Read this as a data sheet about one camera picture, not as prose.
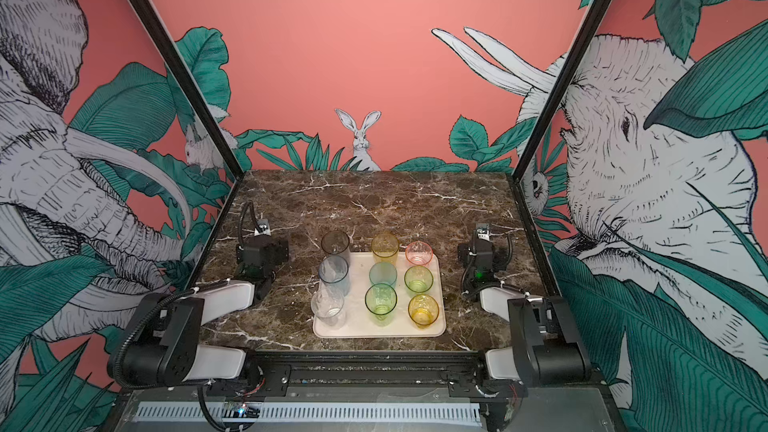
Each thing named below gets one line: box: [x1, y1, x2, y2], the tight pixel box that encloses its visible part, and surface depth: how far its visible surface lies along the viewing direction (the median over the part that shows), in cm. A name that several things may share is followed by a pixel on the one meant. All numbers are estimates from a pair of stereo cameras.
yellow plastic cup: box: [408, 294, 440, 330], surface depth 85 cm
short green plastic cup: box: [404, 265, 434, 293], surface depth 90 cm
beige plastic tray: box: [313, 252, 447, 338], surface depth 85 cm
